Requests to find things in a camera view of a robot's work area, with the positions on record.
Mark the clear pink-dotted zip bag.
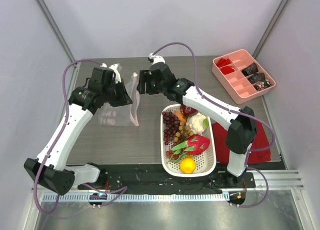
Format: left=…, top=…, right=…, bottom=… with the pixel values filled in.
left=98, top=72, right=140, bottom=127

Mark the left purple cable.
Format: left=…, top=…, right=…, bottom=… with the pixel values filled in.
left=33, top=59, right=129, bottom=214

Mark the pink dragon fruit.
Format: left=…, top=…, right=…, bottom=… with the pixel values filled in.
left=171, top=135, right=211, bottom=155

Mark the yellow-brown longan bunch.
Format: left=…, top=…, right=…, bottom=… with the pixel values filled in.
left=173, top=121, right=194, bottom=143

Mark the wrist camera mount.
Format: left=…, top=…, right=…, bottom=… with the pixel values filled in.
left=148, top=53, right=165, bottom=65
left=100, top=63, right=122, bottom=83

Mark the dark purple grape bunch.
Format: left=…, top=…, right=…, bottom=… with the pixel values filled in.
left=161, top=111, right=180, bottom=145

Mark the orange peach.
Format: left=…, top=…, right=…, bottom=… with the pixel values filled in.
left=174, top=110, right=187, bottom=124

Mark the dark red apple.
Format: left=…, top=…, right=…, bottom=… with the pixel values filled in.
left=180, top=104, right=198, bottom=117

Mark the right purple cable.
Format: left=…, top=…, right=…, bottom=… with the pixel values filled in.
left=151, top=42, right=276, bottom=208

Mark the aluminium frame post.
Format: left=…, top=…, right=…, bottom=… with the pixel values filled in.
left=35, top=0, right=76, bottom=62
left=252, top=0, right=291, bottom=59

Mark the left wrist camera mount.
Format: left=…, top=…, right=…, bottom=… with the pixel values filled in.
left=100, top=63, right=122, bottom=83

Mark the white perforated plastic basket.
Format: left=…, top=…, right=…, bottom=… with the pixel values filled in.
left=160, top=104, right=217, bottom=177

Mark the dark patterned cup upper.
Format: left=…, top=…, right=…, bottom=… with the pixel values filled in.
left=241, top=63, right=259, bottom=77

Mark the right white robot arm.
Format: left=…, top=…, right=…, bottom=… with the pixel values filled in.
left=137, top=62, right=258, bottom=187

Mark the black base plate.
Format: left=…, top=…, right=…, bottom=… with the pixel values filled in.
left=90, top=163, right=256, bottom=195

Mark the pink divided tray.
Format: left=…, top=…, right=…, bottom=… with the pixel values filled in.
left=212, top=49, right=276, bottom=104

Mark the left aluminium frame post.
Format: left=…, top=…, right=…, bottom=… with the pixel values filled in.
left=35, top=0, right=76, bottom=62

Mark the white slotted cable duct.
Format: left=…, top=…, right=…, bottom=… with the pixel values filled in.
left=42, top=192, right=230, bottom=202

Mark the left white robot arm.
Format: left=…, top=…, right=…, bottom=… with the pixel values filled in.
left=24, top=64, right=132, bottom=195

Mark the red cloth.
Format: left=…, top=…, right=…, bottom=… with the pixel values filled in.
left=211, top=122, right=271, bottom=165

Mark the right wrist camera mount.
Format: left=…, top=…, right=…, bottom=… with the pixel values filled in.
left=148, top=53, right=165, bottom=65

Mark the white cauliflower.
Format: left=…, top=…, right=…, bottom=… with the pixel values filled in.
left=186, top=113, right=209, bottom=134

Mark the red grape bunch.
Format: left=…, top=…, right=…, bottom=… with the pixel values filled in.
left=165, top=150, right=187, bottom=162

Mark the right aluminium frame post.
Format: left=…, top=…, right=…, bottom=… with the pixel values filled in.
left=252, top=0, right=291, bottom=59

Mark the yellow lemon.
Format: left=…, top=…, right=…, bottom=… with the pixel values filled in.
left=179, top=155, right=197, bottom=174

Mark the purple cable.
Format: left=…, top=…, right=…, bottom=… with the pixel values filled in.
left=33, top=59, right=129, bottom=214
left=151, top=42, right=276, bottom=208

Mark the red pieces upper compartment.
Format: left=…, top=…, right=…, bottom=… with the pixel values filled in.
left=216, top=58, right=231, bottom=68

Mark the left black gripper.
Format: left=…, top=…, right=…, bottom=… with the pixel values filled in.
left=102, top=79, right=133, bottom=107

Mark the dark patterned cup lower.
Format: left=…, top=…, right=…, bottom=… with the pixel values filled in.
left=248, top=73, right=272, bottom=91

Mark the dark patterned cup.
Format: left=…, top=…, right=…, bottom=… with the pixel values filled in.
left=241, top=63, right=259, bottom=77
left=248, top=73, right=272, bottom=91

